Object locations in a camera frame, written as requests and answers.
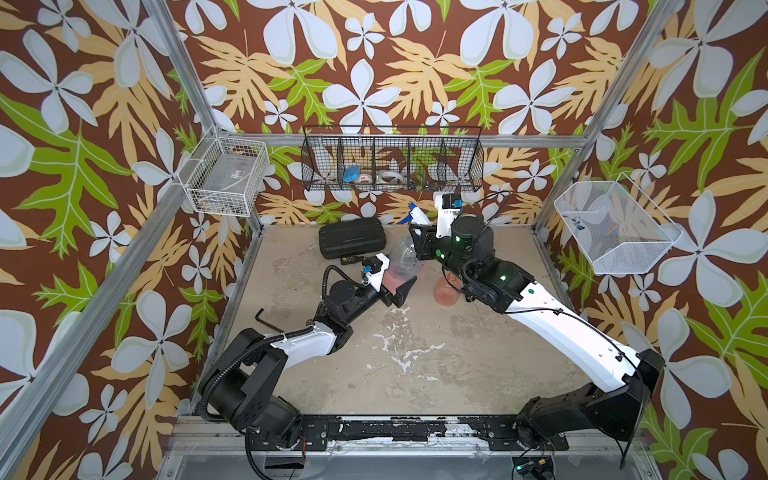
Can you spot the clear blue spray bottle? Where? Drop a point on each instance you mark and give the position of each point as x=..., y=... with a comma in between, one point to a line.
x=404, y=261

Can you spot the black plastic case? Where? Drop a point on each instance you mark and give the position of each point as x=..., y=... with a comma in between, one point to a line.
x=350, y=238

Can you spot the orange translucent spray bottle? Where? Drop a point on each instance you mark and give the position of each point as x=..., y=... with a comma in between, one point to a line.
x=448, y=290

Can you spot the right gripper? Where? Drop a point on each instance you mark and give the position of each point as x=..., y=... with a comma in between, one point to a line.
x=426, y=248

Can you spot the white wire basket right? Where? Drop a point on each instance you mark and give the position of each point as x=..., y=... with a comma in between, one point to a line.
x=618, y=227

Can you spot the white wire basket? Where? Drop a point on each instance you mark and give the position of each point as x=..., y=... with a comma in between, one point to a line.
x=618, y=227
x=222, y=175

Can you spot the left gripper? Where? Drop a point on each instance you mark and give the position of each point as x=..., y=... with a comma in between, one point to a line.
x=385, y=298

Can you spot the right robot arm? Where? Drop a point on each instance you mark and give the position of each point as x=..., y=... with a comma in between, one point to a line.
x=622, y=379

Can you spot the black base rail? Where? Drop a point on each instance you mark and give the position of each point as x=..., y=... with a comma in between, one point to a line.
x=326, y=433

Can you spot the black yellow screwdriver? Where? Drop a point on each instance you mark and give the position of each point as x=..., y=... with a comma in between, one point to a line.
x=355, y=259

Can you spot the pink spray bottle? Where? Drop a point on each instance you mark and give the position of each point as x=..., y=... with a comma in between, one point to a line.
x=394, y=278

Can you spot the blue white spray nozzle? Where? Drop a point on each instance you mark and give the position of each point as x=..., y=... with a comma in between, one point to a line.
x=416, y=216

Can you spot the blue round item in basket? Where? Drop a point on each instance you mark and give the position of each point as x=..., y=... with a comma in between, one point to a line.
x=351, y=174

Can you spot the white tape roll in basket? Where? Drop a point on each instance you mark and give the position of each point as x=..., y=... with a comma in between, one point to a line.
x=390, y=178

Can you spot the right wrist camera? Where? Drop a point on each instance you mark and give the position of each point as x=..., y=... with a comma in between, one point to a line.
x=448, y=207

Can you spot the white wire basket left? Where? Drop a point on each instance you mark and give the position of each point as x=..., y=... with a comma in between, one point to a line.
x=222, y=175

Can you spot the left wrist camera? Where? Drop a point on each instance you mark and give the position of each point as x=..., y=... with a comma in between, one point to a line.
x=372, y=271

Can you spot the black wire wall basket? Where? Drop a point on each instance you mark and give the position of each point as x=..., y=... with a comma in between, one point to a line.
x=431, y=158

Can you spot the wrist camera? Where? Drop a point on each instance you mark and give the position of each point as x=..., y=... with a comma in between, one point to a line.
x=372, y=271
x=448, y=207

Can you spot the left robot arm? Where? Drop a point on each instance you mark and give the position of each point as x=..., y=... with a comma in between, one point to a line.
x=239, y=388

